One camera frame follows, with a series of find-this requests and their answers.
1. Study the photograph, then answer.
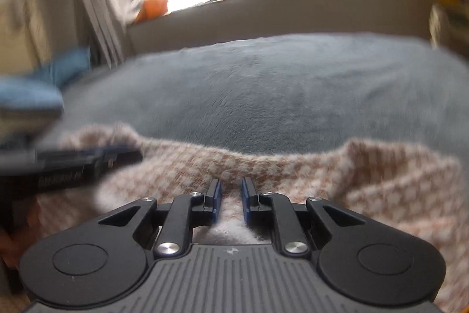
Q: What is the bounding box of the beige houndstooth coat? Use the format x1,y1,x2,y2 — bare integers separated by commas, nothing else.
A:
35,122,469,313

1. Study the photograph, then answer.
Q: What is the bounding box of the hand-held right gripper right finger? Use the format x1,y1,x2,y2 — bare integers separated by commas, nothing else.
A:
240,177,367,258

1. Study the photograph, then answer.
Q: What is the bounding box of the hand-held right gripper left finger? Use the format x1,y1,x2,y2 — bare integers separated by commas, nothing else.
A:
98,178,223,258

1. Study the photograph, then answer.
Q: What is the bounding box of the light blue folded cloth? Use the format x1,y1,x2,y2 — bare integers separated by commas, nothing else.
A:
0,76,64,112

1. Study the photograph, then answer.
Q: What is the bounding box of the cream carved headboard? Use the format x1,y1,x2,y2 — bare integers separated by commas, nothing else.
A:
0,0,52,79

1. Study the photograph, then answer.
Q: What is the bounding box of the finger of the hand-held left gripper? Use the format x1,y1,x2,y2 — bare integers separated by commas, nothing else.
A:
82,144,143,169

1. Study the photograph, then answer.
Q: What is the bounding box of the orange bag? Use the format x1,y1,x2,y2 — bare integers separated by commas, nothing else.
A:
134,0,168,24

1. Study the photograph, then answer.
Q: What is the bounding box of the cream bedpost finial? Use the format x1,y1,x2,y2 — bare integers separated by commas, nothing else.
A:
428,3,449,48

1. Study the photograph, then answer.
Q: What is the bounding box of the blue pillow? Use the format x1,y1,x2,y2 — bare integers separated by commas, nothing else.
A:
31,47,92,86

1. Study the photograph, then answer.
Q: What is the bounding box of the white desk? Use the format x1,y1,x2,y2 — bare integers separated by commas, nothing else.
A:
440,5,469,60

